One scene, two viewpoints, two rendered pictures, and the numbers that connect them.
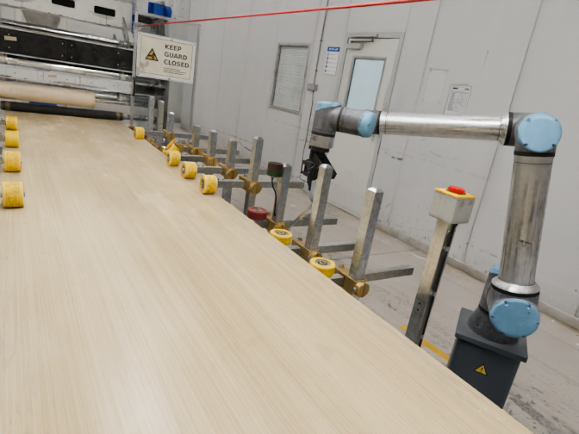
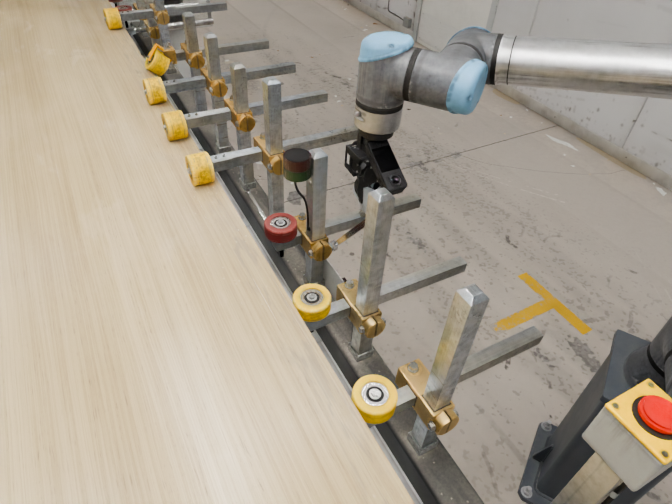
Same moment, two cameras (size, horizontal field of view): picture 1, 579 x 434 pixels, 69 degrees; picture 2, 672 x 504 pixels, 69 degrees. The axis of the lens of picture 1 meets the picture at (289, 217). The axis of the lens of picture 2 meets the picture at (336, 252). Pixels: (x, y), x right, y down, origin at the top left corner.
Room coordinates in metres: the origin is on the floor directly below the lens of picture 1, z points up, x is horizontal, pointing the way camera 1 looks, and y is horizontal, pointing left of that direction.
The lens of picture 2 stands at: (0.72, -0.07, 1.66)
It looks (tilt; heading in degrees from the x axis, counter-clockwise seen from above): 42 degrees down; 4
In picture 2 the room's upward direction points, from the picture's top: 4 degrees clockwise
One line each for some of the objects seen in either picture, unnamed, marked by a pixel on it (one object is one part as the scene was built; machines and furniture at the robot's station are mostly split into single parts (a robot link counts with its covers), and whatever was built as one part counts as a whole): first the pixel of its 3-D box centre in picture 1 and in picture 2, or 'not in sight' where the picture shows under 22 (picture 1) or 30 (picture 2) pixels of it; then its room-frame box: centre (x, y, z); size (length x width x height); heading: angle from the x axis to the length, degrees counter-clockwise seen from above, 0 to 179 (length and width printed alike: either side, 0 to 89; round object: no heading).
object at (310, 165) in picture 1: (316, 162); (371, 150); (1.61, -0.07, 1.14); 0.09 x 0.08 x 0.12; 35
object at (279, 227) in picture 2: (256, 221); (281, 238); (1.62, 0.13, 0.85); 0.08 x 0.08 x 0.11
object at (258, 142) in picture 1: (251, 189); (274, 164); (1.84, 0.19, 0.93); 0.04 x 0.04 x 0.48; 35
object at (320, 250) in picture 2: (272, 224); (310, 237); (1.65, 0.06, 0.85); 0.14 x 0.06 x 0.05; 35
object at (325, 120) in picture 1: (326, 118); (384, 71); (1.60, -0.08, 1.31); 0.10 x 0.09 x 0.12; 72
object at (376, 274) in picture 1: (365, 275); (456, 373); (1.30, -0.29, 0.84); 0.44 x 0.03 x 0.04; 125
